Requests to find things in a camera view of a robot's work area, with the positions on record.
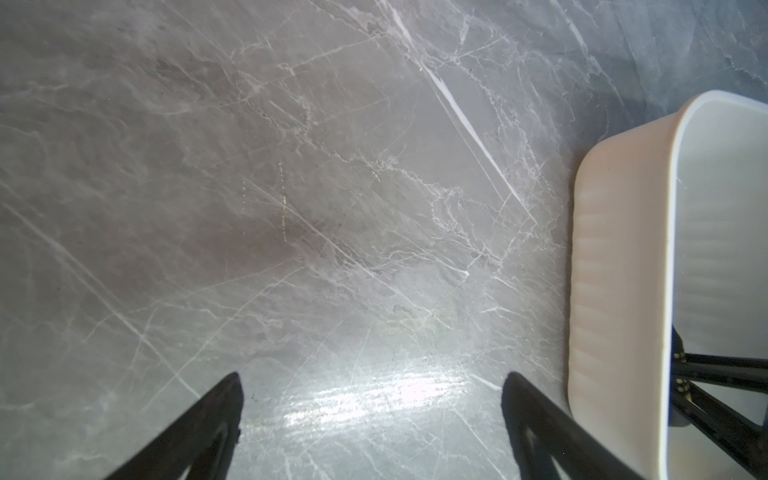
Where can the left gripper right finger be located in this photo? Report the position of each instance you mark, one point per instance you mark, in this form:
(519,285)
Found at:
(545,440)

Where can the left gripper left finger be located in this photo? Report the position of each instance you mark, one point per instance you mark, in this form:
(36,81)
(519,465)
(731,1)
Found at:
(197,445)

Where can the white plastic bin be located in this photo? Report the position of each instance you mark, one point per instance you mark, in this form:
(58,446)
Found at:
(669,239)

